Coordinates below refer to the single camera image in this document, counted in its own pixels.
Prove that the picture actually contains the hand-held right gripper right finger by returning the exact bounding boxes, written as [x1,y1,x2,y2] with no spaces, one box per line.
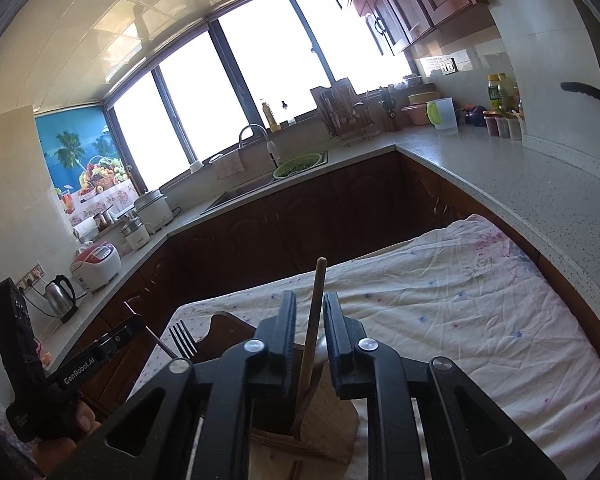
[322,291,568,480]

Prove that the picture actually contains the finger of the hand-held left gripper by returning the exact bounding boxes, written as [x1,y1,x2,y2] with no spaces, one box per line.
[96,314,146,357]

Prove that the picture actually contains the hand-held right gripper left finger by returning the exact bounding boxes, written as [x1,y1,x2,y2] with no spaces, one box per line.
[47,290,298,480]

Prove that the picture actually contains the light wooden chopstick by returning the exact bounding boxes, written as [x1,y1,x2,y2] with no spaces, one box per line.
[290,257,327,436]

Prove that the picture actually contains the wooden utensil holder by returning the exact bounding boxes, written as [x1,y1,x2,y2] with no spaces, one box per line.
[200,311,361,466]

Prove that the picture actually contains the person's left hand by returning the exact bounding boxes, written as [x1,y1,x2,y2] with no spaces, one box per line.
[31,401,103,477]

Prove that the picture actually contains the metal fork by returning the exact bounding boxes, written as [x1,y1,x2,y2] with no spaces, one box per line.
[169,320,198,361]

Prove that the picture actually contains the steel electric kettle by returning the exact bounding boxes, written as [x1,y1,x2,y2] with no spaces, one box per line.
[44,274,78,324]

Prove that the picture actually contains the red and white rice cooker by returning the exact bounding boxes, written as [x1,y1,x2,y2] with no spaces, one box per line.
[70,241,121,292]

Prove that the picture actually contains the small white steamer pot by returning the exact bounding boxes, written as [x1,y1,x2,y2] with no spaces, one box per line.
[121,215,153,252]

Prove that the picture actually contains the paper towel roll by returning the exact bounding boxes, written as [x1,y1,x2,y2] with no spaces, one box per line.
[72,217,101,240]

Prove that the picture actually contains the white floral tablecloth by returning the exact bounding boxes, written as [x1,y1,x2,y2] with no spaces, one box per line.
[127,213,600,480]

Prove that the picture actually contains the large white cooker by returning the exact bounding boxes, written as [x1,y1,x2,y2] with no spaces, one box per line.
[134,189,175,231]

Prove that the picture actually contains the wooden lower cabinets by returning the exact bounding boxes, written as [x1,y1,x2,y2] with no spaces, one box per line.
[55,150,600,411]

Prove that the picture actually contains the kitchen sink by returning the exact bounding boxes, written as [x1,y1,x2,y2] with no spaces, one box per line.
[200,170,286,216]

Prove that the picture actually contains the green colander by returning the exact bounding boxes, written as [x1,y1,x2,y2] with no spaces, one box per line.
[272,153,325,181]

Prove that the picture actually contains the beige dish towel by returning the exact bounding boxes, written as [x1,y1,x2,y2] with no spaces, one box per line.
[214,150,248,182]

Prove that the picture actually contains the curved kitchen faucet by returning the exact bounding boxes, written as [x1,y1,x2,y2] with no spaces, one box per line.
[238,124,281,168]

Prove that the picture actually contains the knife block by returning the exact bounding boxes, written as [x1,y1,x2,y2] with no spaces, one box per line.
[378,87,398,132]

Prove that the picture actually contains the pink basin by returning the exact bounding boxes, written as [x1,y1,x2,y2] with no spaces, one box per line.
[401,104,433,127]

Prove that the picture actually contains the green and white jug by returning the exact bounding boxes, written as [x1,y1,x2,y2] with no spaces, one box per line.
[426,97,460,136]

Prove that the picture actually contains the wooden cutting board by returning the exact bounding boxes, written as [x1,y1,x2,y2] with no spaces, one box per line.
[310,78,356,111]

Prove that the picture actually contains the kitchen window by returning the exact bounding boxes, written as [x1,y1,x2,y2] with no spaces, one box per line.
[102,0,413,196]

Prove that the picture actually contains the yellow oil bottle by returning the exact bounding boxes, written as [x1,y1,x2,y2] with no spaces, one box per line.
[497,72,517,111]
[486,74,503,111]

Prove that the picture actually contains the black wok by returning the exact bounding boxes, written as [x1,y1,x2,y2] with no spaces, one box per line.
[560,81,600,108]

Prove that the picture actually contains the wall socket strip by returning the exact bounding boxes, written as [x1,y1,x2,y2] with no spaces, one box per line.
[16,262,46,293]

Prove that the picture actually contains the tropical fruit wall poster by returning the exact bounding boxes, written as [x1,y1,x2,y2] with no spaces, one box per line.
[35,105,136,228]

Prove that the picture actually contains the wire dish rack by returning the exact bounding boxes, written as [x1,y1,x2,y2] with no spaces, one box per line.
[310,77,381,147]

